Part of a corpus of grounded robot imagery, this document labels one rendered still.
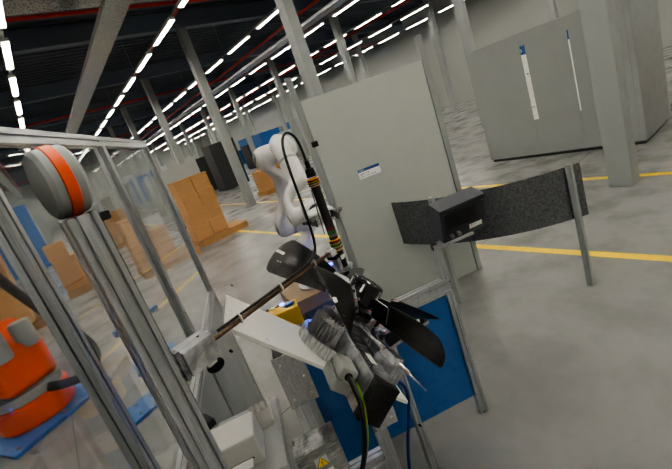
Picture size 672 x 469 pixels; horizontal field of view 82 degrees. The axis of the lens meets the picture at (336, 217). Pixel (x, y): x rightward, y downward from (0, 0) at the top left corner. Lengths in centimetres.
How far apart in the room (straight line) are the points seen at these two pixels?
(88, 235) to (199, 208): 856
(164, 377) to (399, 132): 282
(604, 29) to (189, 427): 497
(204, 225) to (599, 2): 804
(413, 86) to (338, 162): 91
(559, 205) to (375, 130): 151
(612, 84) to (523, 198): 237
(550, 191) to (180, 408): 275
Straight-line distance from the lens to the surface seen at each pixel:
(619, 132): 533
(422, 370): 228
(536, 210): 322
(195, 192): 951
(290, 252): 147
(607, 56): 521
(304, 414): 152
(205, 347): 113
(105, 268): 100
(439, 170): 364
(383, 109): 342
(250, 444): 147
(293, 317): 187
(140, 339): 105
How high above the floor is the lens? 182
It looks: 14 degrees down
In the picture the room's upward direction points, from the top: 20 degrees counter-clockwise
